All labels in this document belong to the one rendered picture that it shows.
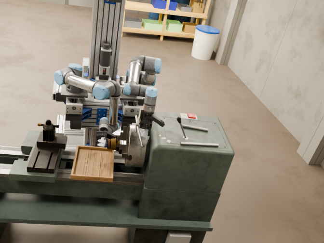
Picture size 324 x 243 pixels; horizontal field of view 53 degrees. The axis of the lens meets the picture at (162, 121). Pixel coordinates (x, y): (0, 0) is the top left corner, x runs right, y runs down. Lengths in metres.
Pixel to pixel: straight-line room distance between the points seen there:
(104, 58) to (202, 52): 5.01
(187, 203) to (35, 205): 1.17
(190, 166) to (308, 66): 3.57
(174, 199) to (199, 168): 0.35
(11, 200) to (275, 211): 2.75
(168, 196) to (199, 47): 5.53
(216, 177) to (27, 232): 1.77
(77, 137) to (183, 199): 1.84
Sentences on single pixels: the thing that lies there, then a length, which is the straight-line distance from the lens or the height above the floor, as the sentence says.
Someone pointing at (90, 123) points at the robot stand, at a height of 0.86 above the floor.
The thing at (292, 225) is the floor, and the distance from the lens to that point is 3.99.
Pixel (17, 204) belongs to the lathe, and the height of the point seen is 0.54.
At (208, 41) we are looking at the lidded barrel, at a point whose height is 0.47.
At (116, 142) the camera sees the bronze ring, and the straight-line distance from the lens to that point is 2.41.
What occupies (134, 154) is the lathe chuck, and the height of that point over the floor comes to 1.12.
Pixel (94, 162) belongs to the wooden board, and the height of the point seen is 0.88.
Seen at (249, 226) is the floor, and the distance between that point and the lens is 3.70.
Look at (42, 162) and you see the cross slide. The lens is 2.43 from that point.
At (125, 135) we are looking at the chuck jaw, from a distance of 2.42.
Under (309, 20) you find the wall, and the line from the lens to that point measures 5.71.
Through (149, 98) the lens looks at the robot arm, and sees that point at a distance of 2.05.
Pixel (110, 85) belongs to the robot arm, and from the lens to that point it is 2.51.
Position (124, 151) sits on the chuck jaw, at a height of 1.10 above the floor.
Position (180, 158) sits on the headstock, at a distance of 2.28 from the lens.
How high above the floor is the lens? 2.52
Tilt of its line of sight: 31 degrees down
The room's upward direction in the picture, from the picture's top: 12 degrees clockwise
